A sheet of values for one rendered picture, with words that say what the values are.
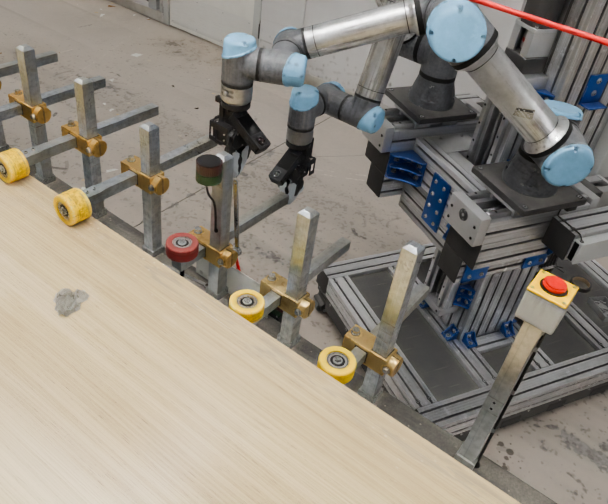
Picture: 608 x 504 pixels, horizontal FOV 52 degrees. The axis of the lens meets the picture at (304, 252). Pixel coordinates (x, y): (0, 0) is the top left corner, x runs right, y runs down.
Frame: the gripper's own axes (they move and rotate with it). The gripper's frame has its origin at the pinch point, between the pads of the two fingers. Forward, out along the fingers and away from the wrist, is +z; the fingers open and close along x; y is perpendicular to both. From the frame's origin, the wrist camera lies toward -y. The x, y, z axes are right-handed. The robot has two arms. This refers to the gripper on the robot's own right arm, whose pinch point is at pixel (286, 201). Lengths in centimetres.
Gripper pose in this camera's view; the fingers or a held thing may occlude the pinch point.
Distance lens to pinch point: 187.2
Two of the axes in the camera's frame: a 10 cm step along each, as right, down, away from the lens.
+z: -1.2, 7.7, 6.3
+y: 6.0, -4.4, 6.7
